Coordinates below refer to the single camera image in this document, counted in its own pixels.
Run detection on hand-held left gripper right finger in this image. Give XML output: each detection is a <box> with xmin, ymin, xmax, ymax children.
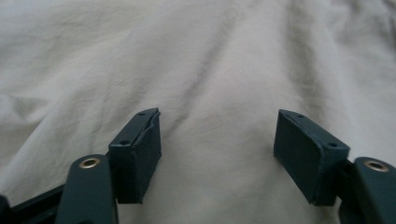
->
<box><xmin>273</xmin><ymin>108</ymin><xmax>351</xmax><ymax>207</ymax></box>

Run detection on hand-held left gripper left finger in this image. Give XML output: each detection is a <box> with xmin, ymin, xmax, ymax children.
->
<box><xmin>107</xmin><ymin>107</ymin><xmax>163</xmax><ymax>205</ymax></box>

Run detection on beige shorts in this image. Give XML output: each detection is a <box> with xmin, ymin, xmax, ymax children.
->
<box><xmin>0</xmin><ymin>0</ymin><xmax>396</xmax><ymax>224</ymax></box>

